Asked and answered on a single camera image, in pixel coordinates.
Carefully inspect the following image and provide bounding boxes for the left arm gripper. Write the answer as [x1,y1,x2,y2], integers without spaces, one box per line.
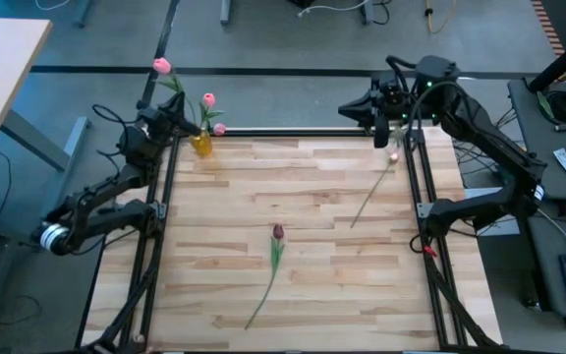
[138,91,200,147]

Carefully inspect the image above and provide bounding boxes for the black diagonal pole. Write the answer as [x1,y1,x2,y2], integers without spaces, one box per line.
[528,22,566,93]

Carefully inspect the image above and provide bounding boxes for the yellow glass vase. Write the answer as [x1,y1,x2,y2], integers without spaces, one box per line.
[189,128,214,158]

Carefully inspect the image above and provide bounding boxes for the dark grey side table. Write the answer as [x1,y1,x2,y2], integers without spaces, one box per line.
[506,76,566,330]

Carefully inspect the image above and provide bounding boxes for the yellow floor cable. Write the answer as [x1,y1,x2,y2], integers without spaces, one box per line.
[424,0,457,34]

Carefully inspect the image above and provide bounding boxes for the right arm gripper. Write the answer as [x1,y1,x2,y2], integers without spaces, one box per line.
[338,78,410,149]

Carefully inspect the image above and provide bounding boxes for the dark red artificial tulip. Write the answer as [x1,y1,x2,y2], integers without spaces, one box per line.
[243,223,287,331]

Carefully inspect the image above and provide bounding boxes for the light wood desk grey legs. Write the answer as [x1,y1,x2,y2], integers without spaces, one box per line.
[0,17,90,171]

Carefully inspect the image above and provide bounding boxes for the black aluminium table frame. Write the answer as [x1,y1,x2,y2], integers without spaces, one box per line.
[74,125,505,354]

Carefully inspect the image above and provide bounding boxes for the white floor cable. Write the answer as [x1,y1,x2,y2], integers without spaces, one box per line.
[296,0,368,19]

